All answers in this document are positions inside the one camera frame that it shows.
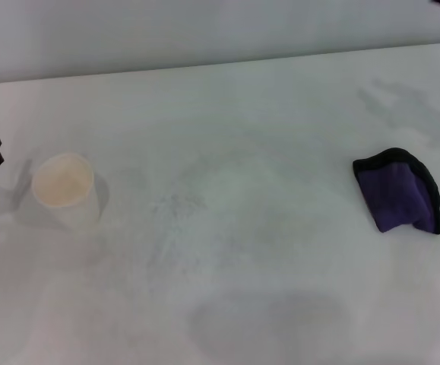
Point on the purple rag with black border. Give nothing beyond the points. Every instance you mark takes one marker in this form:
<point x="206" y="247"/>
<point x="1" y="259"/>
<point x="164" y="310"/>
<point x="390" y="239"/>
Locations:
<point x="394" y="194"/>

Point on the white paper cup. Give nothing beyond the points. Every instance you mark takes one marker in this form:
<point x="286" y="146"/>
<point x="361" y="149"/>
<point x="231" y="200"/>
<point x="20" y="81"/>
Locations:
<point x="67" y="190"/>

